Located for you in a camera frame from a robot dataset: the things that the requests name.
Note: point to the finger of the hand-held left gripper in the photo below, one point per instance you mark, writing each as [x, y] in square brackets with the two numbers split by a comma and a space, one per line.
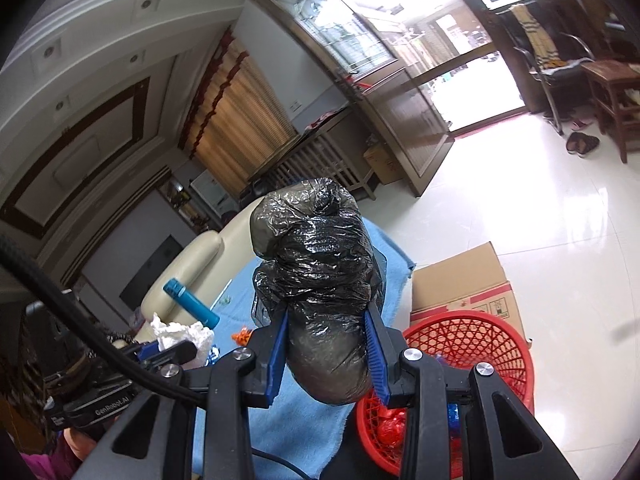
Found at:
[172, 352]
[127, 341]

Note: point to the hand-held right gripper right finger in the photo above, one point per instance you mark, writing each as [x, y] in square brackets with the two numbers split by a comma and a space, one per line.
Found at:
[377, 360]

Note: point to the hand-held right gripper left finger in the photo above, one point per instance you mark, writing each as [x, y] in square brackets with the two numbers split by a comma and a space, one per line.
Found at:
[277, 360]

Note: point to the white tissue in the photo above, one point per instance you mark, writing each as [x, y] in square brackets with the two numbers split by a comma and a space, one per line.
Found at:
[175, 332]

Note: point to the orange wrapper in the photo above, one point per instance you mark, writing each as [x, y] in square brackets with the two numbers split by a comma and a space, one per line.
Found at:
[242, 335]

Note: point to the black plastic bag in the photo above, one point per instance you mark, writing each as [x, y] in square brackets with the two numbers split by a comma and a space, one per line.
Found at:
[320, 270]

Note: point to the red plastic basket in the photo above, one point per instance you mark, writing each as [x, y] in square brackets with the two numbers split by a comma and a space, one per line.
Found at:
[480, 340]

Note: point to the person's left forearm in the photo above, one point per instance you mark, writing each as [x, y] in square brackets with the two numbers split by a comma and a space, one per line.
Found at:
[47, 465]

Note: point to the person's left hand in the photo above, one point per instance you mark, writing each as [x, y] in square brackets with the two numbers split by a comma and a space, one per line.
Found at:
[82, 442]

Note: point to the teal thermos bottle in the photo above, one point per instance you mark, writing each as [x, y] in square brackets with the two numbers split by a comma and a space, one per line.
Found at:
[192, 302]

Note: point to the black television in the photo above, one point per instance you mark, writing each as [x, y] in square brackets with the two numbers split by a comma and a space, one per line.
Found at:
[150, 272]

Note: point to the green candy wrapper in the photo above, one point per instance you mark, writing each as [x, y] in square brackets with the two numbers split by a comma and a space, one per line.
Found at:
[223, 300]

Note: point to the blue tablecloth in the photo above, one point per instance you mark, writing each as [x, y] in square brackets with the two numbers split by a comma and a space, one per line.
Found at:
[305, 435]

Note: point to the cream leather sofa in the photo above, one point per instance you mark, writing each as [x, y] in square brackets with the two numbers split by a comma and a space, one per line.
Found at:
[200, 260]

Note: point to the cardboard box with red print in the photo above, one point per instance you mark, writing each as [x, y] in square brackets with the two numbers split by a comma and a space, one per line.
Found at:
[460, 280]

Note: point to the dark display cabinet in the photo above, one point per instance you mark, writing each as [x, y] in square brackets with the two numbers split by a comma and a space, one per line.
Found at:
[187, 205]

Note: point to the white standing air conditioner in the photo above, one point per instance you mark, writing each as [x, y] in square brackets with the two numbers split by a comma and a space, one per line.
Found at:
[207, 190]

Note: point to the plain brown cardboard box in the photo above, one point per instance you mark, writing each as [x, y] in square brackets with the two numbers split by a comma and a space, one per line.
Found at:
[382, 162]

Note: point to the wooden crib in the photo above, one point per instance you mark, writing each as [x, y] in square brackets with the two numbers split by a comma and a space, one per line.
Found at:
[320, 160]

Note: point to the pink cloth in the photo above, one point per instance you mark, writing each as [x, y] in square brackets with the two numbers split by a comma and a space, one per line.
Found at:
[320, 120]

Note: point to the beige curtain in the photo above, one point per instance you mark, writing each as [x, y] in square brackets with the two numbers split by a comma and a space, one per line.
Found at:
[240, 115]

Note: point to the brown glass door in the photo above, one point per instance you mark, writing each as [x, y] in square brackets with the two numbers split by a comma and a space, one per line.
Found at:
[390, 110]

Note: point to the metal chair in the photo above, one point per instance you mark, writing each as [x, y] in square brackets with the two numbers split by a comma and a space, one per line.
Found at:
[547, 90]

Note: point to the wooden stool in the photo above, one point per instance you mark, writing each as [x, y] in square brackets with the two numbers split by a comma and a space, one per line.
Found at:
[612, 95]

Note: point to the striped towel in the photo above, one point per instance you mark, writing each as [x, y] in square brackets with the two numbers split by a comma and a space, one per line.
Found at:
[532, 35]

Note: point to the white wall switch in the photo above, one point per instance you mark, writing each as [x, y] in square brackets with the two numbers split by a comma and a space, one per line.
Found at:
[296, 105]

